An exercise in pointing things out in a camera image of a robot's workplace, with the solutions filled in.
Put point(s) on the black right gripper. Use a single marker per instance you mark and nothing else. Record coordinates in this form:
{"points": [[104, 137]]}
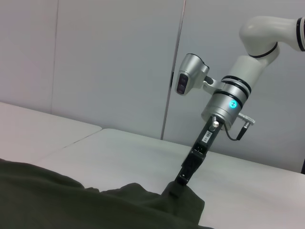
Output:
{"points": [[208, 136]]}

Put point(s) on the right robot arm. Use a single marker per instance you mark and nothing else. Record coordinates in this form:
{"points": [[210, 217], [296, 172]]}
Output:
{"points": [[245, 69]]}

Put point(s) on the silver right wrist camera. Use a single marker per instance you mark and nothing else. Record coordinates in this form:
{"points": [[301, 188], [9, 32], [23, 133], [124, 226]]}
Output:
{"points": [[190, 71]]}

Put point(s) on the dark green t-shirt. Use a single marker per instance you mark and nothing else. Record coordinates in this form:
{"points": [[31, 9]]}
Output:
{"points": [[71, 202]]}

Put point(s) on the dark background object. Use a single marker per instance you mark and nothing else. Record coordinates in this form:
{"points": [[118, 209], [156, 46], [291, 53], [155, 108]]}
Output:
{"points": [[303, 167]]}

